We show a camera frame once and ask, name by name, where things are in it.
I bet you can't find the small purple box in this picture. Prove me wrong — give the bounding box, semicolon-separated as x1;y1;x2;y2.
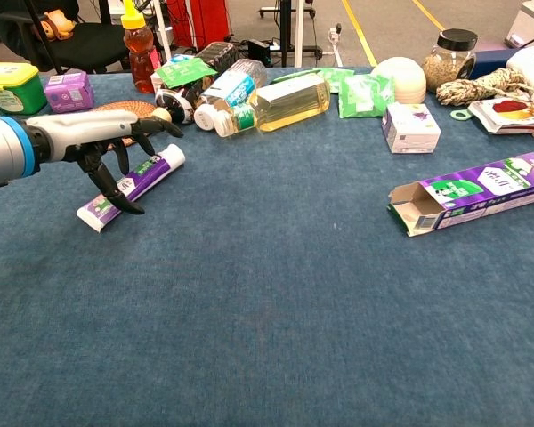
44;70;94;113

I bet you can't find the white red snack packet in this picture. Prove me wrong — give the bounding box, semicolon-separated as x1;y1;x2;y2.
466;98;534;135

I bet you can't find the white box purple print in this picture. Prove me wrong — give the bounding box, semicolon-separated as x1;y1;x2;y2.
381;101;442;155

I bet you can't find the small black box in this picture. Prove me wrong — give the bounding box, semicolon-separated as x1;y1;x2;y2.
247;38;272;68

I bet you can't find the white power strip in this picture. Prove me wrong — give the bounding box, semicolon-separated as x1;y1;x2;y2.
328;24;344;68

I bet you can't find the red metal cabinet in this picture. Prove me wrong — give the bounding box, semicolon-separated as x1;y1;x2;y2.
171;0;232;52

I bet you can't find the braided rope bundle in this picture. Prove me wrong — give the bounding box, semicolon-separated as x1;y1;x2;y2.
434;67;534;146

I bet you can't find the beige bowl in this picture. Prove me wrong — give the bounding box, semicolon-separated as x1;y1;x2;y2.
370;56;428;105

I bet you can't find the purple white toothpaste tube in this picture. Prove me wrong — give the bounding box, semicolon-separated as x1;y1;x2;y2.
76;143;187;234

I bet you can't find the honey bottle yellow cap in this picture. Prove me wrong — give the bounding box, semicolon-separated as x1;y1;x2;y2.
120;0;161;94

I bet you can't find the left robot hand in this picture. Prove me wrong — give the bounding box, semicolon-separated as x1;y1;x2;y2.
24;109;184;216

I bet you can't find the white grey machine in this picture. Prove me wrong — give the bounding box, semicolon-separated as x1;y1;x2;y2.
503;0;534;50

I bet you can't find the round woven coaster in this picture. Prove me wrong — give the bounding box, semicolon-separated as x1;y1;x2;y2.
91;101;161;149

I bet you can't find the white frame leg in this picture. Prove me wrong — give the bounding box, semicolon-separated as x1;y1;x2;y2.
152;0;174;63

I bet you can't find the green sachet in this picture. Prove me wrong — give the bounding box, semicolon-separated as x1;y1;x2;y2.
337;73;396;120
154;57;218;89
315;67;356;94

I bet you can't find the black tripod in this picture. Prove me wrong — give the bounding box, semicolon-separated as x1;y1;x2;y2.
279;0;294;68

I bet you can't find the clear bottle blue label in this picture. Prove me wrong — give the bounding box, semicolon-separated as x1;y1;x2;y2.
193;58;268;132

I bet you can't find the black office chair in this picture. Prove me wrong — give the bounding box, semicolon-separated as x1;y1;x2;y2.
0;0;133;75

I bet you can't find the plush monkey toy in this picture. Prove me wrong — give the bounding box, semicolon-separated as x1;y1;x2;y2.
29;9;77;42

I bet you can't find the glass jar black lid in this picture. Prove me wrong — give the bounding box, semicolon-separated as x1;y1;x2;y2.
421;28;479;93

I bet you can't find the white vertical post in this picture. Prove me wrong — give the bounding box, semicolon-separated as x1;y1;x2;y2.
293;0;305;68

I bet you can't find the dark bottle with cork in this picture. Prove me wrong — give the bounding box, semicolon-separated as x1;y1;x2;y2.
149;41;240;131

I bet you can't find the purple toothpaste box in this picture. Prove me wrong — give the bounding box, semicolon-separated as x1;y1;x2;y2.
386;151;534;238

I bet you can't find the blue table cloth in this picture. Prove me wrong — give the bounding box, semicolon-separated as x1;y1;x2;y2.
0;66;534;427

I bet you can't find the green container yellow lid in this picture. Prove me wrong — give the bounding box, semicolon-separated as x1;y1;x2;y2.
0;61;49;117

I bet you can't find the yellow liquid bottle green label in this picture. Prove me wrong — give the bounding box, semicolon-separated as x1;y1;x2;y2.
213;72;332;138

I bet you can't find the black light stand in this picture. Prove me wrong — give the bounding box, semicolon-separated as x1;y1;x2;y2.
23;0;66;76

